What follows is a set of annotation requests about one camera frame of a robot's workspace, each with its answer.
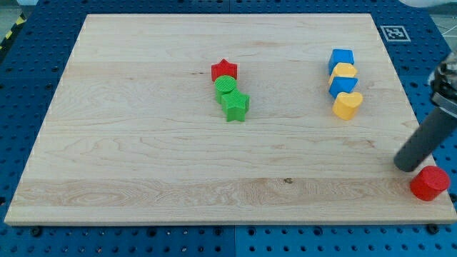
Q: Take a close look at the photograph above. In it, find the green star block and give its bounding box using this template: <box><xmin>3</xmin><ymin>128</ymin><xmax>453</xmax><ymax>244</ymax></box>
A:
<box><xmin>221</xmin><ymin>89</ymin><xmax>250</xmax><ymax>122</ymax></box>

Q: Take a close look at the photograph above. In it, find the red star block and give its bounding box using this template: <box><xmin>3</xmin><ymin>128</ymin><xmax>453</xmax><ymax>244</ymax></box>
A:
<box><xmin>211</xmin><ymin>59</ymin><xmax>238</xmax><ymax>81</ymax></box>

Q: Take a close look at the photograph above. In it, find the wooden board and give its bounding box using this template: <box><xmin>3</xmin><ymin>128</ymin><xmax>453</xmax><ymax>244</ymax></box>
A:
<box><xmin>5</xmin><ymin>14</ymin><xmax>456</xmax><ymax>226</ymax></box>

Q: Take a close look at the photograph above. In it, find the green cylinder block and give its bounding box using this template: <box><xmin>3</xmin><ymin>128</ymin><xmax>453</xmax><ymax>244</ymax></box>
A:
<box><xmin>214</xmin><ymin>75</ymin><xmax>237</xmax><ymax>104</ymax></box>

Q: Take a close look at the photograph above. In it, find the blue triangle block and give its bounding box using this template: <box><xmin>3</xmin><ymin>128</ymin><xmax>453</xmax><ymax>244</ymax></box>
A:
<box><xmin>328</xmin><ymin>77</ymin><xmax>358</xmax><ymax>99</ymax></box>

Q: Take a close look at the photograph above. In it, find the yellow heart block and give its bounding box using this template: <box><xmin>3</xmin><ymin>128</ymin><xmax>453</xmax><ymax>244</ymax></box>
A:
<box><xmin>332</xmin><ymin>92</ymin><xmax>363</xmax><ymax>121</ymax></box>

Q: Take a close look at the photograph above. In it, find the yellow pentagon block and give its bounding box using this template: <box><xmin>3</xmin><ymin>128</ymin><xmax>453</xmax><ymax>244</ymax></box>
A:
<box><xmin>328</xmin><ymin>62</ymin><xmax>358</xmax><ymax>86</ymax></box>

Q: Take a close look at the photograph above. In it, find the blue cube block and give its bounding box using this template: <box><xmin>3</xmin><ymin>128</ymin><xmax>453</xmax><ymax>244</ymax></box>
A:
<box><xmin>328</xmin><ymin>49</ymin><xmax>355</xmax><ymax>75</ymax></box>

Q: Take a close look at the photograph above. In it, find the white fiducial marker tag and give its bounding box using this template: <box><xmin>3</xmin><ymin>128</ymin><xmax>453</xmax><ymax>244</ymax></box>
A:
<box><xmin>380</xmin><ymin>25</ymin><xmax>411</xmax><ymax>42</ymax></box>

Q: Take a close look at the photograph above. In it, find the red cylinder block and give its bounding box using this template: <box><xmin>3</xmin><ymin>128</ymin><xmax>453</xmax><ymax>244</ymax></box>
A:
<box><xmin>410</xmin><ymin>166</ymin><xmax>451</xmax><ymax>201</ymax></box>

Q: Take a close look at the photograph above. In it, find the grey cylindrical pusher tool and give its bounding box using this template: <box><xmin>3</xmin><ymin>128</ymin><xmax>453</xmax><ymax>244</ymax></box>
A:
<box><xmin>393</xmin><ymin>107</ymin><xmax>456</xmax><ymax>172</ymax></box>

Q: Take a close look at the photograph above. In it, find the yellow black hazard tape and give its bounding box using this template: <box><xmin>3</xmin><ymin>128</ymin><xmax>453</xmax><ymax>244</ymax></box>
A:
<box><xmin>1</xmin><ymin>13</ymin><xmax>26</xmax><ymax>51</ymax></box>

